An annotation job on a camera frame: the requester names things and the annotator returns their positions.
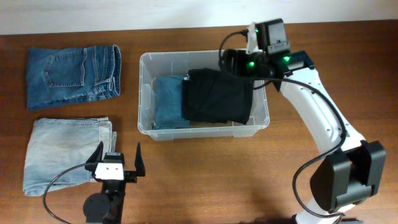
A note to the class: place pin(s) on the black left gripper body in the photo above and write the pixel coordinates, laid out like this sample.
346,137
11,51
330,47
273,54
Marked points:
119,186

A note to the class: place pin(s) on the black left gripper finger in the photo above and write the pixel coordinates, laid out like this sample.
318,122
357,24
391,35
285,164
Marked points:
97,155
139,162

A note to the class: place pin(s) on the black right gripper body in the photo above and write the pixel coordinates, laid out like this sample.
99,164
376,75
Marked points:
239,63

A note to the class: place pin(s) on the dark navy cloth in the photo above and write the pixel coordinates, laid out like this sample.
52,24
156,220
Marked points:
196,88

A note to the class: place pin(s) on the teal blue cloth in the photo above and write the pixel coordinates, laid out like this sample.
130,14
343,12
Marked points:
168,108

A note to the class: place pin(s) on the clear plastic storage bin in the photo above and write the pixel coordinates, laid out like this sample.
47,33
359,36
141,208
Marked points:
162,64

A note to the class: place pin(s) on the black cloth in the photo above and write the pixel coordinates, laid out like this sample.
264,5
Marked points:
233,99

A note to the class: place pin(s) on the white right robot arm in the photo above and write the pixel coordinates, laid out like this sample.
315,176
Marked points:
349,167

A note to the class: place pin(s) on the light blue folded jeans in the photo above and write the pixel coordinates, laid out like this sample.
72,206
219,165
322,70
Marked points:
56,145

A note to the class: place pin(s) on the dark blue folded jeans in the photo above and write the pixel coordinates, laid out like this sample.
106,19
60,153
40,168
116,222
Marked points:
58,77

